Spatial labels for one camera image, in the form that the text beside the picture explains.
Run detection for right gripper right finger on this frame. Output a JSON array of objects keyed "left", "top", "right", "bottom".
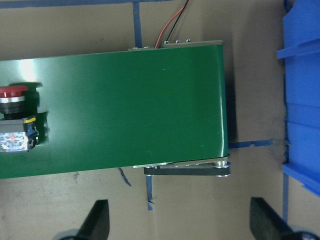
[{"left": 249, "top": 197, "right": 298, "bottom": 240}]

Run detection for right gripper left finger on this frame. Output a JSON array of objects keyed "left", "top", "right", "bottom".
[{"left": 74, "top": 199, "right": 110, "bottom": 240}]

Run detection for red push button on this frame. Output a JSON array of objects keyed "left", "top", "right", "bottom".
[{"left": 0, "top": 85, "right": 39, "bottom": 153}]

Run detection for green conveyor belt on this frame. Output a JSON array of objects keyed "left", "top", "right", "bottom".
[{"left": 0, "top": 40, "right": 229, "bottom": 179}]

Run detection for blue empty bin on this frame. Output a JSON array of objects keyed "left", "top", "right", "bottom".
[{"left": 277, "top": 0, "right": 320, "bottom": 196}]

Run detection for red black conveyor wires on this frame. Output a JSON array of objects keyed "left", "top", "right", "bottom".
[{"left": 154, "top": 0, "right": 192, "bottom": 50}]

